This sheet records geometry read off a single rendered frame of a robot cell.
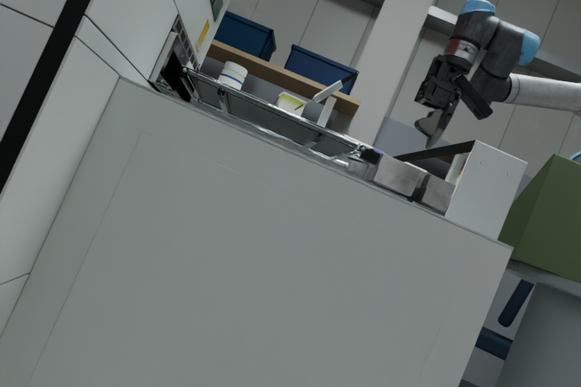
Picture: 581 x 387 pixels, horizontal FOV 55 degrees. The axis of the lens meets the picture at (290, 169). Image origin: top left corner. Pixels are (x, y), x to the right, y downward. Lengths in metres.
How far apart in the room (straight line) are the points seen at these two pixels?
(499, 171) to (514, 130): 3.31
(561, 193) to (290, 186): 0.52
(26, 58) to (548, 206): 0.86
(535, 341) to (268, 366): 0.55
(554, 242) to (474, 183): 0.23
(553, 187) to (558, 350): 0.30
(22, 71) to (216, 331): 0.42
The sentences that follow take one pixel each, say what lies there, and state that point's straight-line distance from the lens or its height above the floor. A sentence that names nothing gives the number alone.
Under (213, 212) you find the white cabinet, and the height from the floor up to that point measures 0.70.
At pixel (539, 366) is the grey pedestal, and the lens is 1.16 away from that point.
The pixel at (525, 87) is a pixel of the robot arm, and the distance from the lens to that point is 1.51.
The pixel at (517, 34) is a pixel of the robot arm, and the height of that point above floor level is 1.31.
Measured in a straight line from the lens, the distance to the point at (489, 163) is 0.94.
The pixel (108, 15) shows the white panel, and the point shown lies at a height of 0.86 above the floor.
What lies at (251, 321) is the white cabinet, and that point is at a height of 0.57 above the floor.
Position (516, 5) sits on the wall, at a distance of 4.48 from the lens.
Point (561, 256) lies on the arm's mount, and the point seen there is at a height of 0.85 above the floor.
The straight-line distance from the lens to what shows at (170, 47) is 0.99.
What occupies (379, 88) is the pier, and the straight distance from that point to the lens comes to 3.77.
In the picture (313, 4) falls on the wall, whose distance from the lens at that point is 4.21.
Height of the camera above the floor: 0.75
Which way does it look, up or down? 3 degrees up
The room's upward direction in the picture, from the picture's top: 23 degrees clockwise
